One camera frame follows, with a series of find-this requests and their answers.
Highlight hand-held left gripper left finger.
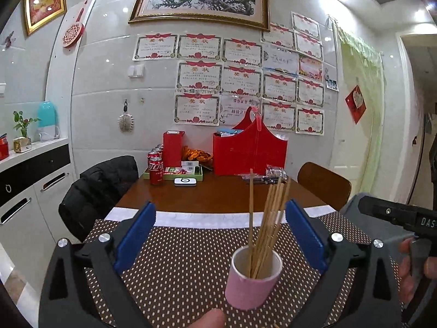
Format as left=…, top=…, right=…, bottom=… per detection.
left=38, top=201, right=157, bottom=328

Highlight small potted plant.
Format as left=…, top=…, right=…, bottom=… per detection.
left=13, top=111, right=42, bottom=153

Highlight light green curtain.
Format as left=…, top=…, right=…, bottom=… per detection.
left=336, top=29, right=385, bottom=195

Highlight red diamond heart ornament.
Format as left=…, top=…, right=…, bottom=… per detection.
left=345, top=85, right=367, bottom=124

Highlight pink cup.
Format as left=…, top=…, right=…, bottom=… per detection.
left=225, top=245, right=283, bottom=310

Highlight black jacket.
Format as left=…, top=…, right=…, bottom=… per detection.
left=59, top=155, right=139, bottom=243

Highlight hanging turtle shell ornament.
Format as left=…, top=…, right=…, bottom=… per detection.
left=118, top=99, right=133, bottom=133

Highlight green tray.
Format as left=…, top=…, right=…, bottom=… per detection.
left=141, top=166, right=203, bottom=181

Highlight red gift bag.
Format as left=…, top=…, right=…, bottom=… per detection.
left=212, top=107, right=288, bottom=175

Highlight framed red gold calligraphy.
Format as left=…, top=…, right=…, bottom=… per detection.
left=23, top=0, right=67, bottom=36

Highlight small wall photo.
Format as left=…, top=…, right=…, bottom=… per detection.
left=324, top=63, right=339, bottom=92

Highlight white table mat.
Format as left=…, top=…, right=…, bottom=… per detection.
left=104, top=206, right=337, bottom=228

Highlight clear plastic bag of pens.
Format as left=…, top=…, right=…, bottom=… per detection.
left=243, top=166, right=289, bottom=182

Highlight teal humidifier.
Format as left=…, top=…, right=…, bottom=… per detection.
left=36, top=101, right=56, bottom=142

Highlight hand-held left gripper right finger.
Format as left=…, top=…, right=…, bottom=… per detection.
left=285, top=199, right=401, bottom=328

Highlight brown wooden chair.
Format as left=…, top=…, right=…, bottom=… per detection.
left=297, top=162, right=352, bottom=212

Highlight tall red box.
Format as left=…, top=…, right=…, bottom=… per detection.
left=163, top=130, right=186, bottom=169

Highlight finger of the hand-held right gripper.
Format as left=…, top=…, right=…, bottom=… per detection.
left=358, top=193, right=417, bottom=228

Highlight wall of award certificates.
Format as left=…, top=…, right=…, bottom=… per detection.
left=132, top=11, right=326, bottom=136

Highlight person's right hand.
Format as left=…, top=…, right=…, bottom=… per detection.
left=398, top=238, right=416, bottom=308

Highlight person's left hand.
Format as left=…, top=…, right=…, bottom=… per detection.
left=191, top=308, right=226, bottom=328

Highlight grey garment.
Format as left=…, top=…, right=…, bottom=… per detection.
left=338, top=192, right=415, bottom=247

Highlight orange snack packets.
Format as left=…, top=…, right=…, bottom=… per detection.
left=181, top=146, right=214, bottom=163

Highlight red round fan ornament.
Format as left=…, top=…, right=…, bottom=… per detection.
left=62, top=0, right=87, bottom=48

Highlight group of wooden chopsticks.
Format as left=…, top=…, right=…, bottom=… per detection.
left=249, top=168, right=291, bottom=278

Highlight brown polka dot tablecloth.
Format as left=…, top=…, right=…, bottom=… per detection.
left=84, top=210, right=403, bottom=328

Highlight white sideboard cabinet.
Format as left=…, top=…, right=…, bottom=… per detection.
left=0, top=137, right=72, bottom=284

